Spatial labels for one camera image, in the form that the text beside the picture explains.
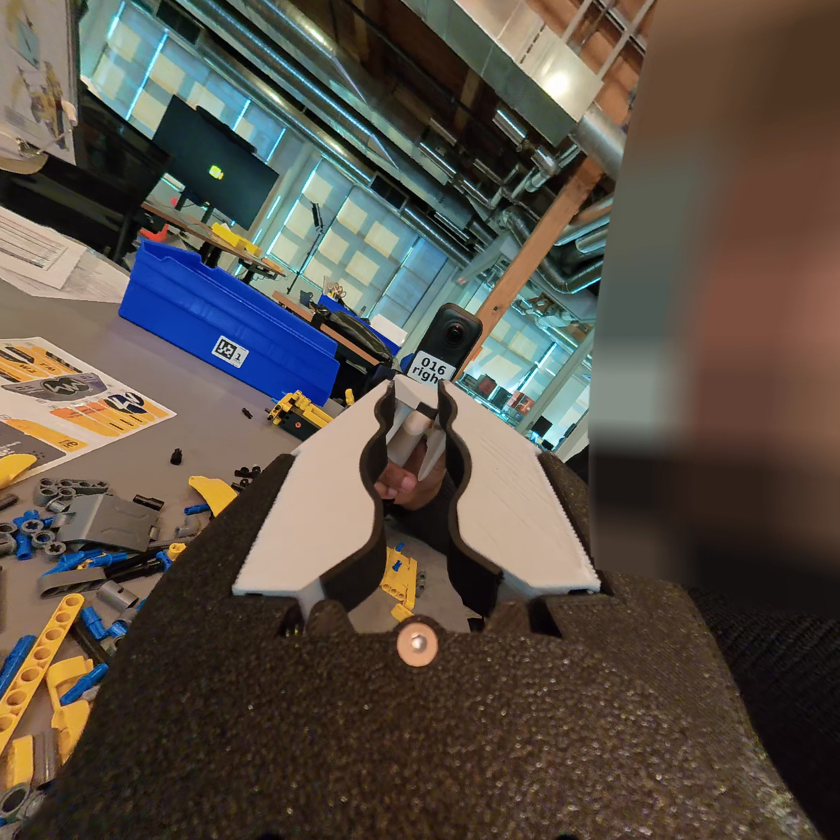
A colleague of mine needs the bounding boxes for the black computer monitor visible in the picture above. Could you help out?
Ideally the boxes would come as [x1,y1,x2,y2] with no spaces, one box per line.
[153,95,281,232]

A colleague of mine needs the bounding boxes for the black light stand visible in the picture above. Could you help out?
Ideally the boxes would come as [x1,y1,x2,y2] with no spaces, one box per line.
[285,201,328,298]

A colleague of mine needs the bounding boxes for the wooden pillar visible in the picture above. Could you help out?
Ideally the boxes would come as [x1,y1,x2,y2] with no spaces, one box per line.
[475,156,606,350]

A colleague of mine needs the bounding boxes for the long yellow toy beam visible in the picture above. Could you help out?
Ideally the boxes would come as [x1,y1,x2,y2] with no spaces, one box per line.
[0,593,86,737]

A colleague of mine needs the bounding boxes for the blue plastic bin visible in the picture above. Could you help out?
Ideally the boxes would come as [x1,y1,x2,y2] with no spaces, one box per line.
[118,239,342,408]

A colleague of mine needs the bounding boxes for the toy sticker sheet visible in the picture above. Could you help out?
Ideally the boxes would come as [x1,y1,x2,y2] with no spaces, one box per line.
[0,337,178,488]

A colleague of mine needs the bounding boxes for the yellow toy frame blue pins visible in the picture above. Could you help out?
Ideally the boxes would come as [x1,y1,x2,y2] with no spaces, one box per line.
[381,543,422,623]

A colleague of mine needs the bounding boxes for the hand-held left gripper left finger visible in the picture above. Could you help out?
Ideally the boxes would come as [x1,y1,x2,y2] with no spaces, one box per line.
[233,376,396,619]

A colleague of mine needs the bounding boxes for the pile of small toy parts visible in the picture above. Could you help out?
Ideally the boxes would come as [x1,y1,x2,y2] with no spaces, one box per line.
[0,459,263,829]

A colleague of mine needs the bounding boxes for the large black screen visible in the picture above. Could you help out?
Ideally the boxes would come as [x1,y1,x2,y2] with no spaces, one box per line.
[0,85,173,265]

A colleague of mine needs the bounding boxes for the black bag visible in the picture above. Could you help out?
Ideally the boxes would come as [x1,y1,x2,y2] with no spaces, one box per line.
[311,310,395,370]

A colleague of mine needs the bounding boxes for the toy instruction booklet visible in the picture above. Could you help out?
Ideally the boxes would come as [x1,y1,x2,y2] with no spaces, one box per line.
[0,0,81,166]

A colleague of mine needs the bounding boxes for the yellow box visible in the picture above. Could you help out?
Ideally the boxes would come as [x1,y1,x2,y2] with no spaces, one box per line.
[210,222,263,258]

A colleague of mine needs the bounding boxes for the grey toy panel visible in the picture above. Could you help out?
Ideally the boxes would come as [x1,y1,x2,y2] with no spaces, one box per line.
[64,493,162,553]

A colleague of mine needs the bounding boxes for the person's right hand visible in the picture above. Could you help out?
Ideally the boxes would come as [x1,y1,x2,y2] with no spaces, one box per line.
[374,459,422,510]

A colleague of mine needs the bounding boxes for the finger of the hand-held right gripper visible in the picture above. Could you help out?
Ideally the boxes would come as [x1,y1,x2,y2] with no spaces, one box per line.
[386,375,439,463]
[417,423,450,481]

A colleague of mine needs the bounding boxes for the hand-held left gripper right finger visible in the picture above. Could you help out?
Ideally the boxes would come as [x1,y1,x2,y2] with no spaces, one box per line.
[437,379,602,616]

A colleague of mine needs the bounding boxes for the yellow black toy assembly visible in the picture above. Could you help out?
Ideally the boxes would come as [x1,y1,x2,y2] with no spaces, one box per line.
[265,390,336,442]

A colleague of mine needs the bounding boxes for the metal ventilation duct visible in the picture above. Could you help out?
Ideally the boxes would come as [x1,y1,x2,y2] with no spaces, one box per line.
[177,0,624,178]

